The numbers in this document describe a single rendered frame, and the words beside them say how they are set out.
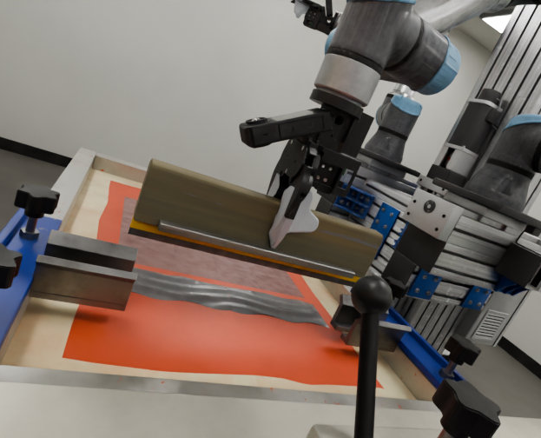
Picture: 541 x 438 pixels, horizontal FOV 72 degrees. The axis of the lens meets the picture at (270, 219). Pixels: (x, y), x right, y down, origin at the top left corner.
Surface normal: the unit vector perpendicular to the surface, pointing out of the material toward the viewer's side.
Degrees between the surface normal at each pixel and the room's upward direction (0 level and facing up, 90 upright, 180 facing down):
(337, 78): 90
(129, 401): 0
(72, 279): 90
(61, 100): 90
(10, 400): 0
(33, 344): 0
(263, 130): 89
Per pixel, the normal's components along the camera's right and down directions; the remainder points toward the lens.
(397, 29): 0.46, 0.48
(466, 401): 0.38, -0.89
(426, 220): -0.86, -0.24
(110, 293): 0.30, 0.37
